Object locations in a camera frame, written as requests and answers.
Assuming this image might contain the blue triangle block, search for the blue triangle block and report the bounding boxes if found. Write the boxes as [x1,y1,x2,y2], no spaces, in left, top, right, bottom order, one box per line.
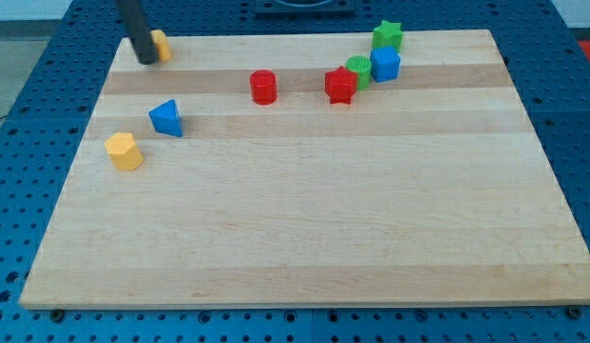
[149,99,183,137]

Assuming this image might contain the yellow block behind rod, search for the yellow block behind rod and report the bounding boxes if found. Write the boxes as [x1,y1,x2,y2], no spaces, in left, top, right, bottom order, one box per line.
[151,30,173,62]

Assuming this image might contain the light wooden board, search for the light wooden board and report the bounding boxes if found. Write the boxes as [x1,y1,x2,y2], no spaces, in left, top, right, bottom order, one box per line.
[20,30,590,310]

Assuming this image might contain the green cylinder block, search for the green cylinder block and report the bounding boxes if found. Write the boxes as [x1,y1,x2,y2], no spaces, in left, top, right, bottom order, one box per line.
[345,55,372,91]

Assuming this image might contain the red star block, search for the red star block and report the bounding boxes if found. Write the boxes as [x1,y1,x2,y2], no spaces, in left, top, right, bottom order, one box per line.
[325,66,357,105]

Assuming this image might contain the blue cube block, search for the blue cube block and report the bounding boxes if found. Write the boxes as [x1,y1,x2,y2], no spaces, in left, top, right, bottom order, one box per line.
[370,46,400,83]

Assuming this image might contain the red cylinder block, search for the red cylinder block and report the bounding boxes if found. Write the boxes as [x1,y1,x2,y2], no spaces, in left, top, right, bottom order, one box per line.
[249,70,277,105]

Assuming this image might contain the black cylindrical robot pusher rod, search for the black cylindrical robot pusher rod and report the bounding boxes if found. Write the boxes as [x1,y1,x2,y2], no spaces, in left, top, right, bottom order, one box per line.
[115,0,158,65]

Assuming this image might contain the yellow hexagon block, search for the yellow hexagon block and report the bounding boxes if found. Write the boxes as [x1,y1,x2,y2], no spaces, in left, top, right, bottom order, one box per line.
[104,132,144,172]

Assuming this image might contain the blue perforated table plate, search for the blue perforated table plate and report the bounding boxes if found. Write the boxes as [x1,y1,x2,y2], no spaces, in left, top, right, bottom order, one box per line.
[0,0,590,342]

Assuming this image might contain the green star block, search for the green star block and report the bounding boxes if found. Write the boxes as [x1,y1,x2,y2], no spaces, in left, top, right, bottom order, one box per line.
[372,20,403,52]

